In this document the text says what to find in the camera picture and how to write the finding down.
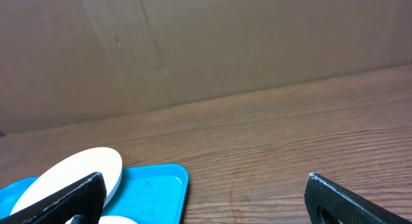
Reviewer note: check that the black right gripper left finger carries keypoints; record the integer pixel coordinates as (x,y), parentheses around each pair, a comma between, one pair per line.
(81,203)

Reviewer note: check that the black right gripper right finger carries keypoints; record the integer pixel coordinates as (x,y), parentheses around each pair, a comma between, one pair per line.
(328,202)

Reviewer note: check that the light blue plate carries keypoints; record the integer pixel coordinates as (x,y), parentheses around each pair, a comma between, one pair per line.
(104,220)

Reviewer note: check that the blue plastic tray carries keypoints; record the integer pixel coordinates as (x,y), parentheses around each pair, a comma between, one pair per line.
(146,194)

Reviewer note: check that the white plate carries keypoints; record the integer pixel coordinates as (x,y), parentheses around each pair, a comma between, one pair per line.
(105,160)

